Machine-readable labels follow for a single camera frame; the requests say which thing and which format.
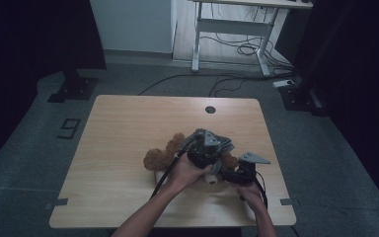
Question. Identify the dark curtain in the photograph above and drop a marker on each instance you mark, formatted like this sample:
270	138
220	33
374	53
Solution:
358	65
29	49

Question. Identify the brown teddy bear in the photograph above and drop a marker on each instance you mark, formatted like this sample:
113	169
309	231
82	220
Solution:
161	158

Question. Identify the black stand base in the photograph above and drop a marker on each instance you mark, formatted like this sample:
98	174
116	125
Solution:
301	98
75	89

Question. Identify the grey towel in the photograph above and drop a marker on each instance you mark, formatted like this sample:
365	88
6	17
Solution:
225	144

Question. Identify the white power strip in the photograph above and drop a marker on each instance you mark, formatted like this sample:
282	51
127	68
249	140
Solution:
283	83

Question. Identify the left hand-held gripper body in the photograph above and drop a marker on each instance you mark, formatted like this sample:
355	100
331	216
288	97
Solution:
204	153

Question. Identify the white metal desk frame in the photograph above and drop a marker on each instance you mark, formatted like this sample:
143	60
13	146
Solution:
233	27

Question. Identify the white cabinet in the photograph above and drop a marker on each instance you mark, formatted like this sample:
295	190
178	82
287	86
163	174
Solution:
131	24

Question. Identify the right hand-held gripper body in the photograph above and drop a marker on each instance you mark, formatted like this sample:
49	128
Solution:
242	174

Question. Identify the person's left hand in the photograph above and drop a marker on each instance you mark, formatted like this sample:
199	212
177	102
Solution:
186	174

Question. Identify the grey tape strip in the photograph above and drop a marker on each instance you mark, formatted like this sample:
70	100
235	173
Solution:
56	203
288	201

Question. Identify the person's right hand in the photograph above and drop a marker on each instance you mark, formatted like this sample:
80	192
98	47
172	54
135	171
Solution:
248	196

